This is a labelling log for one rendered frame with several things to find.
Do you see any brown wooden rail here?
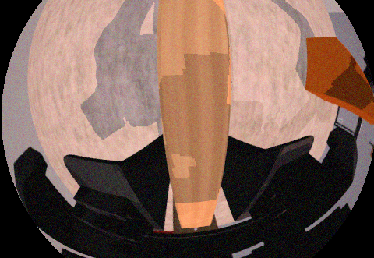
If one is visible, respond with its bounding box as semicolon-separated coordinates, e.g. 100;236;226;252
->
157;0;231;231

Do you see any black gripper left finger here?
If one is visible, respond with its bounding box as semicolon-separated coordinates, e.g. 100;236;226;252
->
63;134;171;231

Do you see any brown wooden post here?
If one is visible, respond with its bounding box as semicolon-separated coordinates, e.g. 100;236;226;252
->
172;196;218;234

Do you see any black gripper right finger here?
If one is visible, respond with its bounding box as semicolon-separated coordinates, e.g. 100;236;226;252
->
221;136;314;221

